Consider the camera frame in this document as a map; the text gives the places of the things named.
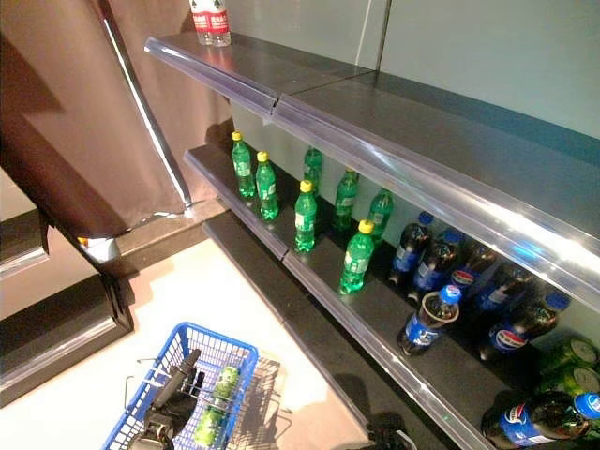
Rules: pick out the dark metal shelf board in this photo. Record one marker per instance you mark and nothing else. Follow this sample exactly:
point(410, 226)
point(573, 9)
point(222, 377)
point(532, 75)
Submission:
point(422, 131)
point(375, 304)

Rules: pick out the small orange tag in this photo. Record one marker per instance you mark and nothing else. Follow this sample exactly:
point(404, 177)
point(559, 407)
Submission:
point(82, 241)

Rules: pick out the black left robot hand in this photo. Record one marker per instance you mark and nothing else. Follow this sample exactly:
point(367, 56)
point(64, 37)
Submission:
point(173, 408)

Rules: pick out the silver shelf upright post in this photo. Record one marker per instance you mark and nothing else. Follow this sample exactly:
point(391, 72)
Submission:
point(383, 33)

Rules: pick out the green bottle inside basket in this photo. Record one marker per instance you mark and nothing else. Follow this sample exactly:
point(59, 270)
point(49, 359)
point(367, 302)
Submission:
point(208, 425)
point(226, 382)

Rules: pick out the Pepsi bottle with paper collar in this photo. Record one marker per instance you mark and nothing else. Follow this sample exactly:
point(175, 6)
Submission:
point(422, 330)

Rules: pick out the blue plastic shopping basket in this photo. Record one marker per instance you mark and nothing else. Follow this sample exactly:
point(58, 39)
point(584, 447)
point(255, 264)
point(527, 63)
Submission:
point(206, 342)

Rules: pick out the Pepsi cola bottle blue cap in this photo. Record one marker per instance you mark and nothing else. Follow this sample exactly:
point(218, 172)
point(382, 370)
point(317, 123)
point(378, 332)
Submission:
point(515, 335)
point(499, 295)
point(410, 253)
point(534, 422)
point(431, 272)
point(469, 276)

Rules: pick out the water bottle red label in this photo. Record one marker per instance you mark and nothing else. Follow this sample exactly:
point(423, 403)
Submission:
point(221, 25)
point(202, 23)

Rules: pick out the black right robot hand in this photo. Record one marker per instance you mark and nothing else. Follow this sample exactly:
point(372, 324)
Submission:
point(391, 440)

